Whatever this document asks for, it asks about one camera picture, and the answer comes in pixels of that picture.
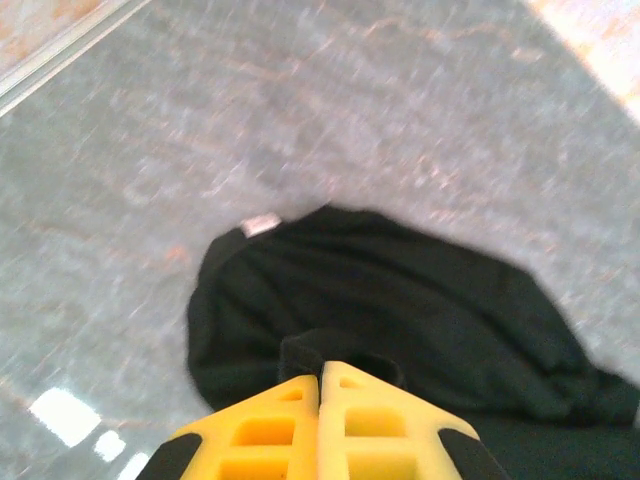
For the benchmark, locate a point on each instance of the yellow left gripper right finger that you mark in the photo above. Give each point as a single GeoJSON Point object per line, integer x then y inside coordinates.
{"type": "Point", "coordinates": [380, 430]}

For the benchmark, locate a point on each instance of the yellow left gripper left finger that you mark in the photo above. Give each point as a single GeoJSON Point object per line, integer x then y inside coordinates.
{"type": "Point", "coordinates": [260, 440]}

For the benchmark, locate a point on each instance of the black t-shirt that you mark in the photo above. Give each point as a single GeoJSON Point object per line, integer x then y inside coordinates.
{"type": "Point", "coordinates": [375, 290]}

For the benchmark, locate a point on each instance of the aluminium side rail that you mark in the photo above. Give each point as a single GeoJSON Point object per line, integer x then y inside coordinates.
{"type": "Point", "coordinates": [60, 55]}

